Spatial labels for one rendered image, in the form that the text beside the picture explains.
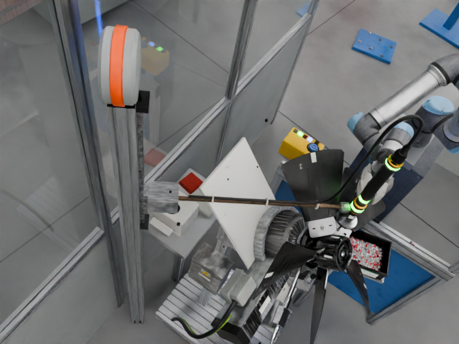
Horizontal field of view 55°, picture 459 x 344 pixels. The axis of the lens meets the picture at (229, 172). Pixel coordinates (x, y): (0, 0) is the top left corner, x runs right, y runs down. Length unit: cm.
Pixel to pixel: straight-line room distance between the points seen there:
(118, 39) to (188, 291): 190
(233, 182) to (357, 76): 270
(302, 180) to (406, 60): 310
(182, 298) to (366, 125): 144
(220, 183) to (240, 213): 15
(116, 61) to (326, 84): 308
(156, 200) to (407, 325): 205
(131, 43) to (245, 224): 86
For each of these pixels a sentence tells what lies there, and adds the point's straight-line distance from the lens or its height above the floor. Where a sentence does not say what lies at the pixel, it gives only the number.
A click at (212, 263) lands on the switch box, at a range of 183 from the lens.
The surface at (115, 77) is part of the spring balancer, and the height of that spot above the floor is 192.
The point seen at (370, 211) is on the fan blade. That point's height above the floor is 117.
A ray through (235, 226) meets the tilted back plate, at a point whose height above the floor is 120.
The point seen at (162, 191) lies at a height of 139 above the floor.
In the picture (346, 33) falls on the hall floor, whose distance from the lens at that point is 443.
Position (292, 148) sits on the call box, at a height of 106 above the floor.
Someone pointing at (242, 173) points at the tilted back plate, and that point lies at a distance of 151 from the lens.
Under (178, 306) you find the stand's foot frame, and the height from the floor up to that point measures 8.
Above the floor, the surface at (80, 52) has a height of 185.
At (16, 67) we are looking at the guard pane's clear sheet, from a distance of 94.
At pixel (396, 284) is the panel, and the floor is 52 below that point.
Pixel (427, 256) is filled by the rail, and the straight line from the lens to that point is 216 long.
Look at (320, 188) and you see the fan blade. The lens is 148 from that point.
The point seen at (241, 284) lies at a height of 116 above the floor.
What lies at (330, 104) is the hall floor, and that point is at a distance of 370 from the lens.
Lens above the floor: 254
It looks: 56 degrees down
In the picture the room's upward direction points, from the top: 16 degrees clockwise
